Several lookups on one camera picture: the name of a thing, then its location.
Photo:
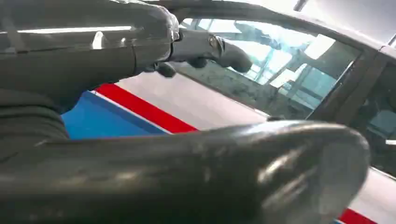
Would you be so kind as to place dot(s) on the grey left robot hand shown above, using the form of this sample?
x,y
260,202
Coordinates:
x,y
216,173

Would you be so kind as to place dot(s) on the white car, red blue stripes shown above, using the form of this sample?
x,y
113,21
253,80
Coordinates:
x,y
201,105

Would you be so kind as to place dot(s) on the ribbed grey left arm sleeve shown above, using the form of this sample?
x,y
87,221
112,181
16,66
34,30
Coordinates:
x,y
28,123

